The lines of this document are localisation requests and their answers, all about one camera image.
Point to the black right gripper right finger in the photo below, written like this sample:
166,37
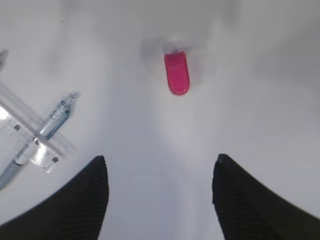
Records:
247,210

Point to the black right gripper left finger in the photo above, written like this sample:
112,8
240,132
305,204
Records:
75,212

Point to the light blue pen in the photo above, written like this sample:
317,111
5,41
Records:
37,135

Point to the pink pencil sharpener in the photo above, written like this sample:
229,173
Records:
177,73

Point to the grey blue pen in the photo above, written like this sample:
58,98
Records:
3,58

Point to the clear plastic ruler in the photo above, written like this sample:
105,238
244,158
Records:
25,135

